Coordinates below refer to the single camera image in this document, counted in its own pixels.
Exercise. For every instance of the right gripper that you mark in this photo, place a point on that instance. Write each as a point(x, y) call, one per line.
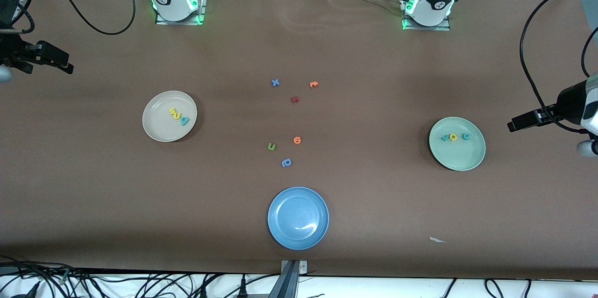
point(14, 50)

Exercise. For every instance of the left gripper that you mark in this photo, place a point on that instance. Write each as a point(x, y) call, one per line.
point(566, 103)

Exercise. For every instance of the teal letter b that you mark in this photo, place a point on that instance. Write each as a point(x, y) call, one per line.
point(182, 119)

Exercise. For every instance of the pale green round plate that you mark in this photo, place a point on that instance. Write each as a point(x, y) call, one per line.
point(457, 155)

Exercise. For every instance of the beige round plate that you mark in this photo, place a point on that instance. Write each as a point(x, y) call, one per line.
point(159, 127)

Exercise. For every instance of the white paper scrap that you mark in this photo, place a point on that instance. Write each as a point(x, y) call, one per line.
point(435, 240)

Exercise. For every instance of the brown table cover sheet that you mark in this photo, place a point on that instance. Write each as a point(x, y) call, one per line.
point(373, 195)

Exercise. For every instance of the blue letter a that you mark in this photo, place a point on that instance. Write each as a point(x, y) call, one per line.
point(283, 164)

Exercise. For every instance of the blue round plate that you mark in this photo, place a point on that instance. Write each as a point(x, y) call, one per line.
point(298, 218)

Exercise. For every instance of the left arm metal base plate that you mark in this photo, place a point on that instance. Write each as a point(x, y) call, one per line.
point(420, 28)

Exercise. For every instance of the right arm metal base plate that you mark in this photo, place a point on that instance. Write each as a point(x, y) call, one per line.
point(202, 8)

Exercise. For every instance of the aluminium table edge bracket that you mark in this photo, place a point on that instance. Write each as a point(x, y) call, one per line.
point(290, 279)

